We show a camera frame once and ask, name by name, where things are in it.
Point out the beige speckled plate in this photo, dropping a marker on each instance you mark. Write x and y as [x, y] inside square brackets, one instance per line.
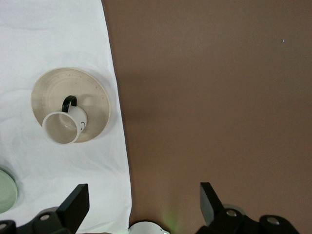
[92, 83]

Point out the green plate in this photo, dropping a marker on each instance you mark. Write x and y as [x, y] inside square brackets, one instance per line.
[6, 190]

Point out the white cloth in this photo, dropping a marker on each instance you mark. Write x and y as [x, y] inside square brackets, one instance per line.
[53, 36]

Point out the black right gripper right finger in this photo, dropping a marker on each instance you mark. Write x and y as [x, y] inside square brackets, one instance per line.
[214, 214]

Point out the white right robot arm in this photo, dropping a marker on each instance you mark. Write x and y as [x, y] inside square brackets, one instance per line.
[146, 228]

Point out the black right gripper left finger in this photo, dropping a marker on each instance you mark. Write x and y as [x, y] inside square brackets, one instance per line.
[70, 209]

